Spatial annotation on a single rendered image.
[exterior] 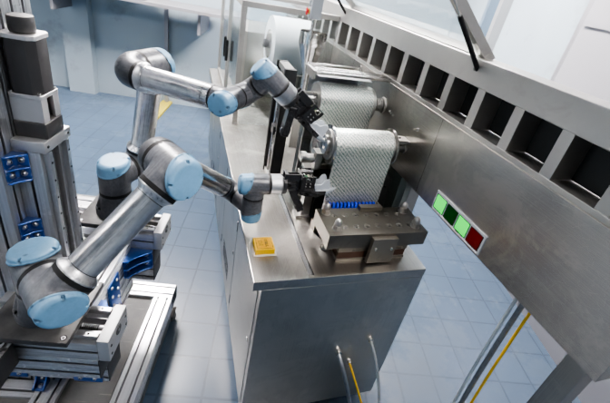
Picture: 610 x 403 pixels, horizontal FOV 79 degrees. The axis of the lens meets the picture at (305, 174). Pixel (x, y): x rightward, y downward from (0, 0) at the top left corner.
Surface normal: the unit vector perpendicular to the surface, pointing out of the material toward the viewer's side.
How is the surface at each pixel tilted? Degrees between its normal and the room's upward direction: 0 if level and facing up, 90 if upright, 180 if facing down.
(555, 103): 90
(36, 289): 40
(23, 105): 90
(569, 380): 90
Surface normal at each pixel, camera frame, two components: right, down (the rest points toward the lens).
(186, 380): 0.18, -0.86
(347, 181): 0.27, 0.51
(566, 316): -0.95, -0.01
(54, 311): 0.63, 0.54
